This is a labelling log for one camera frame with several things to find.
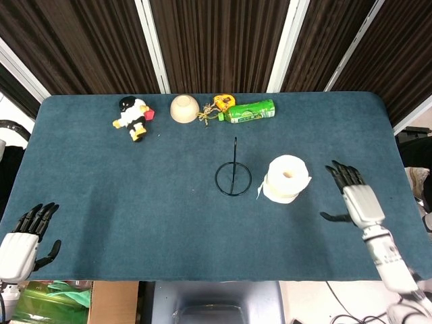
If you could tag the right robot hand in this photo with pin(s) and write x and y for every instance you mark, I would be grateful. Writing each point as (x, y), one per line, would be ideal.
(362, 202)

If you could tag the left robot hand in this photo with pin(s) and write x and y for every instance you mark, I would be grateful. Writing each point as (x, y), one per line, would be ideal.
(17, 251)

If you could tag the white toilet paper roll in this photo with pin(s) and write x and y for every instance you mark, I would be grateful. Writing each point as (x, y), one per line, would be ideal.
(287, 179)

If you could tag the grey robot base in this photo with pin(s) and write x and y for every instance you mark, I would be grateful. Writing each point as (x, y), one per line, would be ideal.
(216, 302)

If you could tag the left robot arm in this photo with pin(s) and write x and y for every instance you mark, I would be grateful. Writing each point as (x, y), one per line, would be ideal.
(8, 295)

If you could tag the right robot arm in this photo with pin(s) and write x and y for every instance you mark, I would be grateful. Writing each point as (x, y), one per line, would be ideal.
(395, 266)

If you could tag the black equipment with bag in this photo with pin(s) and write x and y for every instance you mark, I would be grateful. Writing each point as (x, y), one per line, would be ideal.
(416, 162)

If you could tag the cardboard box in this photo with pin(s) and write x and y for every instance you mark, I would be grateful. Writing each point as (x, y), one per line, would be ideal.
(113, 302)

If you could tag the black chair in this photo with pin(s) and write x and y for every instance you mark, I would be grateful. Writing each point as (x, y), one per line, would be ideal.
(13, 131)

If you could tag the blue table cloth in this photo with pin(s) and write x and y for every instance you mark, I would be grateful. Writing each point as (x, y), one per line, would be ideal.
(135, 209)

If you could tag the green plastic bottle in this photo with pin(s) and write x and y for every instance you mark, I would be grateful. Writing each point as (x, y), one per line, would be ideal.
(248, 112)

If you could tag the dark brown curtain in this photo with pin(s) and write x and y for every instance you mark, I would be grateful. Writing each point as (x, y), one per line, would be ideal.
(219, 44)
(77, 44)
(388, 54)
(324, 44)

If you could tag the orange snack packet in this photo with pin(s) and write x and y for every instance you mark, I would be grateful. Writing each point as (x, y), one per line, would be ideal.
(223, 102)

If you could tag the black and white plush doll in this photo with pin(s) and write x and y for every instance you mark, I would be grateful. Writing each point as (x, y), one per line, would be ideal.
(132, 116)

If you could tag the beige upturned bowl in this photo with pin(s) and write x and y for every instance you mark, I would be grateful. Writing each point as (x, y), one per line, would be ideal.
(184, 108)

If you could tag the white partition frame post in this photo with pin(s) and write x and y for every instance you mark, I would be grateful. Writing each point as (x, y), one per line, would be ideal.
(20, 72)
(287, 45)
(352, 44)
(153, 45)

